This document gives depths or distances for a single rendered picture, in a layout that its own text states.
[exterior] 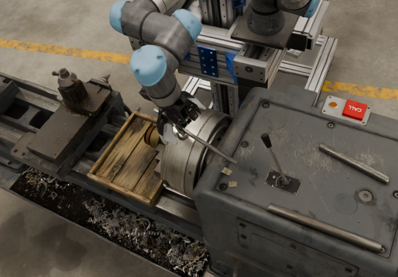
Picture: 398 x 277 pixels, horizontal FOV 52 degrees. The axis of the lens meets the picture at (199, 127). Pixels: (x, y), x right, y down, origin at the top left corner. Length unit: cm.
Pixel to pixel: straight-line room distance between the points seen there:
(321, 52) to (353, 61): 38
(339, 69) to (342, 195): 213
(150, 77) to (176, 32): 12
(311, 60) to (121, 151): 165
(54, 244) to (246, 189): 174
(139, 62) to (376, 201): 70
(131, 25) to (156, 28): 7
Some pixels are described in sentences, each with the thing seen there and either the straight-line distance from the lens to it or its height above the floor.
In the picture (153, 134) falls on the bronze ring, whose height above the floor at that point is 112.
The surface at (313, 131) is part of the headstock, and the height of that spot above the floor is 126.
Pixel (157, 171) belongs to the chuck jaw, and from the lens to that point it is 139.
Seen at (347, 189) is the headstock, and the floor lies 125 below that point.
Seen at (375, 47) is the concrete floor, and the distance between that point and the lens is 344.
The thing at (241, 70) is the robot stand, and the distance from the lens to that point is 168.
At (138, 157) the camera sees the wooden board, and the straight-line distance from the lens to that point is 170.
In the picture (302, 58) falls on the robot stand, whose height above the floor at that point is 21.
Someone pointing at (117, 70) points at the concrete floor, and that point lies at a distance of 338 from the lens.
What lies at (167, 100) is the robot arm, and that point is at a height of 157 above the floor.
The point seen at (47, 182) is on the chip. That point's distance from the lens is 222.
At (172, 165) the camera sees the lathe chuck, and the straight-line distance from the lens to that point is 131.
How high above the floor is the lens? 227
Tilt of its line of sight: 53 degrees down
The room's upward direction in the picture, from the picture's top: 11 degrees counter-clockwise
